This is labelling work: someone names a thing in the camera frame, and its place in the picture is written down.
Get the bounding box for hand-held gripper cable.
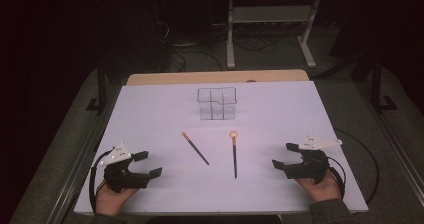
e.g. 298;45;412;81
88;149;114;213
326;127;380;205

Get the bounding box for thin brown-tipped makeup brush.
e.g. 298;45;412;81
181;131;210;166

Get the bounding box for clear plastic organizer box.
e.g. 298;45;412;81
196;86;238;121

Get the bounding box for tangled black floor cables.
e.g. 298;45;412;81
233;35;278;54

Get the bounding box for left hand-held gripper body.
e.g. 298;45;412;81
99;142;151;194

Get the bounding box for wooden table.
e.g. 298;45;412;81
125;69;310;87

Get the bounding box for black metal stand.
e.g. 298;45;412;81
371;55;398;113
85;60;109;113

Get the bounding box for person's left hand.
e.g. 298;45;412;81
94;182;139;217

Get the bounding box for aluminium rail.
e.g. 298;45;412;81
46;83;123;224
354;83;424;198

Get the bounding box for right hand-held gripper cable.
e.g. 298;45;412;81
326;127;380;205

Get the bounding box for round-headed makeup brush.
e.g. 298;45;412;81
229;130;239;180

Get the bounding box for left hand-held gripper cable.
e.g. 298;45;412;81
88;149;114;213

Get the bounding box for black floor cable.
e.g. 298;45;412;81
169;50;224;73

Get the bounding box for person's right hand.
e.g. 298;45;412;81
294;170;343;203

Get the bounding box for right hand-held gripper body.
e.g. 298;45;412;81
283;134;343;185

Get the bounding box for white board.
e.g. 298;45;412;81
73;80;369;216

